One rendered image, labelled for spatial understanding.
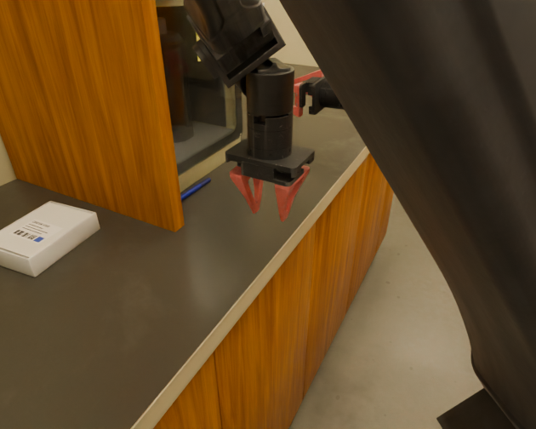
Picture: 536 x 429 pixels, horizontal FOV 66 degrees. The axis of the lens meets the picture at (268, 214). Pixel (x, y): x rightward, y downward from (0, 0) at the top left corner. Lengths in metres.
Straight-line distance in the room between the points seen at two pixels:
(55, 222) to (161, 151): 0.25
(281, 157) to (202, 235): 0.34
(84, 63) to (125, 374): 0.52
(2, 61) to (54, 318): 0.54
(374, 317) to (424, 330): 0.22
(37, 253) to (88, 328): 0.18
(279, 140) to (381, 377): 1.40
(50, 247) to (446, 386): 1.50
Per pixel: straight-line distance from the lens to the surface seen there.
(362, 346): 1.87
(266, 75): 0.48
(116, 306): 0.70
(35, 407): 0.62
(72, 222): 0.85
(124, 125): 0.79
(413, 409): 1.74
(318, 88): 0.89
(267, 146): 0.51
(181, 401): 0.70
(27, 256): 0.79
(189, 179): 0.98
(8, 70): 1.01
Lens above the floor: 1.40
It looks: 32 degrees down
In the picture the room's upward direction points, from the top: straight up
